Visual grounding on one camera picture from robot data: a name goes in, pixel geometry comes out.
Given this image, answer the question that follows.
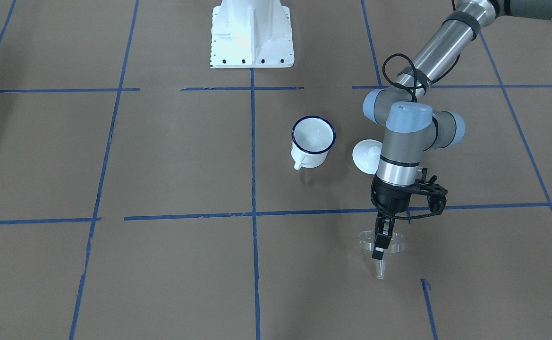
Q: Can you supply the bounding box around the clear glass funnel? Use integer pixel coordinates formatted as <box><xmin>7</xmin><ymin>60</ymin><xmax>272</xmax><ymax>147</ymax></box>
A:
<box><xmin>357</xmin><ymin>230</ymin><xmax>406</xmax><ymax>280</ymax></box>

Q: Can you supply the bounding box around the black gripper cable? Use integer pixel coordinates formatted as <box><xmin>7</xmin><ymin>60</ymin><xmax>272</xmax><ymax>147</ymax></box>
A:
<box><xmin>382</xmin><ymin>53</ymin><xmax>427</xmax><ymax>102</ymax></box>

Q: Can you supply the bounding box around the white enamel mug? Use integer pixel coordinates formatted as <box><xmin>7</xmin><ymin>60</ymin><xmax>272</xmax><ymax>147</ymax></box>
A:
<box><xmin>290</xmin><ymin>115</ymin><xmax>336</xmax><ymax>170</ymax></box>

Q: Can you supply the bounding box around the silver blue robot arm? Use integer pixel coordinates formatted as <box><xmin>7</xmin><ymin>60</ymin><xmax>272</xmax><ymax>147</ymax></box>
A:
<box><xmin>363</xmin><ymin>0</ymin><xmax>552</xmax><ymax>260</ymax></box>

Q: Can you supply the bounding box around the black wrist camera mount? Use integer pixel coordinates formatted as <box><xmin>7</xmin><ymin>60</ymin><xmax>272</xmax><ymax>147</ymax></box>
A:
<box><xmin>410</xmin><ymin>167</ymin><xmax>448</xmax><ymax>216</ymax></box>

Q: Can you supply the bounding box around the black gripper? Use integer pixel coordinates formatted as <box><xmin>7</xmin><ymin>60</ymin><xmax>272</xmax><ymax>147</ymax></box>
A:
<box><xmin>371</xmin><ymin>176</ymin><xmax>419</xmax><ymax>260</ymax></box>

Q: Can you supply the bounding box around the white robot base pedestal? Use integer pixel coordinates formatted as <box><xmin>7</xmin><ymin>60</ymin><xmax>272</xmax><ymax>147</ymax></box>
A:
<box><xmin>210</xmin><ymin>0</ymin><xmax>295</xmax><ymax>69</ymax></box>

